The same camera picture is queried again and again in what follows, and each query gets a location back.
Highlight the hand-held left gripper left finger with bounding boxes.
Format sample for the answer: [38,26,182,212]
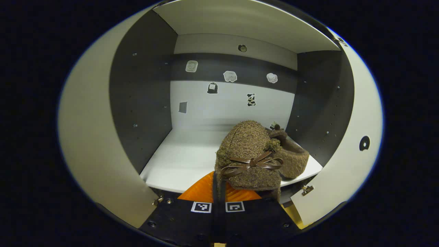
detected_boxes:
[139,171,220,247]

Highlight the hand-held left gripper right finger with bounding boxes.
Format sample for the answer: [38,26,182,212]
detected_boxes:
[219,178,302,246]

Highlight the brown fuzzy shoe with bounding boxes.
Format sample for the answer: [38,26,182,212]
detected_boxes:
[214,120,284,201]
[266,122,310,179]

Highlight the white shoe cabinet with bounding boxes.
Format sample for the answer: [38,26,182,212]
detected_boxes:
[109,0,355,206]

